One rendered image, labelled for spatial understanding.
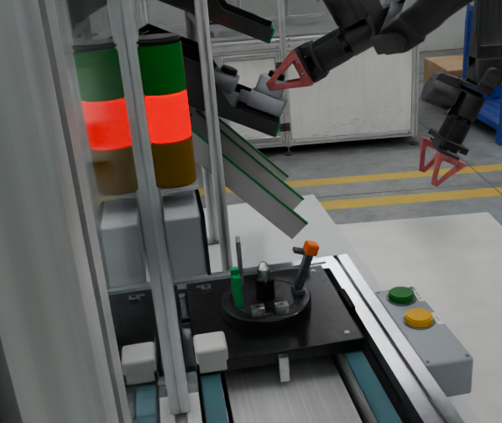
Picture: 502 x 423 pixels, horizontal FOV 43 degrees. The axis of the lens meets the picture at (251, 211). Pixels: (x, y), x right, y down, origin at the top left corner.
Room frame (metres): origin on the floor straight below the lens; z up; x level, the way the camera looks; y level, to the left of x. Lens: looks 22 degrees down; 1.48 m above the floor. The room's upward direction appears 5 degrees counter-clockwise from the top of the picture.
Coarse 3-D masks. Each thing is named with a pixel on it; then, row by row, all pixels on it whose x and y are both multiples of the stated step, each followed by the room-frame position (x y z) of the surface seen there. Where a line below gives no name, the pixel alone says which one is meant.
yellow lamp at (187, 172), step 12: (156, 144) 0.65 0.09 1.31; (168, 144) 0.64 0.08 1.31; (180, 144) 0.65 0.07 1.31; (192, 144) 0.66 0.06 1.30; (156, 156) 0.65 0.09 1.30; (168, 156) 0.64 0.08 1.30; (180, 156) 0.65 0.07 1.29; (192, 156) 0.66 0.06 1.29; (156, 168) 0.65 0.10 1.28; (168, 168) 0.64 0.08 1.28; (180, 168) 0.64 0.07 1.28; (192, 168) 0.66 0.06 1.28; (156, 180) 0.65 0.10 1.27; (168, 180) 0.64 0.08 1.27; (180, 180) 0.64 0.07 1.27; (192, 180) 0.65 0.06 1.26
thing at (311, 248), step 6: (306, 240) 0.89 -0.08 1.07; (306, 246) 0.87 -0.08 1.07; (312, 246) 0.87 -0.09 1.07; (318, 246) 0.87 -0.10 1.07; (294, 252) 0.87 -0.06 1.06; (300, 252) 0.87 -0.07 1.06; (306, 252) 0.87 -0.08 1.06; (312, 252) 0.87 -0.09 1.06; (306, 258) 0.87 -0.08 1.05; (306, 264) 0.87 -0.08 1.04; (300, 270) 0.87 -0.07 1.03; (306, 270) 0.87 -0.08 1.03; (300, 276) 0.87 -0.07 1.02; (300, 282) 0.87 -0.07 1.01; (300, 288) 0.87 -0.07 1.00
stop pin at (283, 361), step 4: (280, 356) 0.74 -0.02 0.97; (284, 356) 0.74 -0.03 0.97; (280, 360) 0.74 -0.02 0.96; (284, 360) 0.74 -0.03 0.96; (288, 360) 0.74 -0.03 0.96; (280, 364) 0.74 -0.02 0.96; (284, 364) 0.74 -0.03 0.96; (288, 364) 0.74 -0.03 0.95; (280, 368) 0.74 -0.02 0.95; (284, 368) 0.74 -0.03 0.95; (288, 368) 0.74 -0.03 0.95; (280, 372) 0.74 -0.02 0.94; (284, 372) 0.74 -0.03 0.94; (288, 372) 0.74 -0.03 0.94; (280, 376) 0.74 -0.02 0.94; (284, 376) 0.74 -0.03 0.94; (288, 376) 0.74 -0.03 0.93; (280, 380) 0.74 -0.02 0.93; (284, 380) 0.74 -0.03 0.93; (288, 380) 0.74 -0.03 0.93
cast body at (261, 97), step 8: (264, 72) 1.16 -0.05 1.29; (272, 72) 1.12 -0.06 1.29; (264, 80) 1.11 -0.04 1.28; (280, 80) 1.12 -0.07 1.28; (256, 88) 1.12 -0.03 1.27; (264, 88) 1.11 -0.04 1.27; (240, 96) 1.14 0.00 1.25; (248, 96) 1.13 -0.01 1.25; (256, 96) 1.11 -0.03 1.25; (264, 96) 1.11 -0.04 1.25; (272, 96) 1.11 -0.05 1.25; (280, 96) 1.12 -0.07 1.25; (248, 104) 1.12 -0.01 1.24; (256, 104) 1.11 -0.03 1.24; (264, 104) 1.11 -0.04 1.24; (272, 104) 1.11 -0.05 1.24; (280, 104) 1.10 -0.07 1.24; (272, 112) 1.11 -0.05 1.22; (280, 112) 1.10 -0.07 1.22
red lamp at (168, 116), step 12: (156, 96) 0.65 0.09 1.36; (168, 96) 0.64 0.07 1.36; (180, 96) 0.65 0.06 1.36; (156, 108) 0.64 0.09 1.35; (168, 108) 0.64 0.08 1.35; (180, 108) 0.65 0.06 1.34; (156, 120) 0.64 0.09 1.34; (168, 120) 0.64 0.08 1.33; (180, 120) 0.65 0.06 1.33; (156, 132) 0.64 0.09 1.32; (168, 132) 0.64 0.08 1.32; (180, 132) 0.65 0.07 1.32
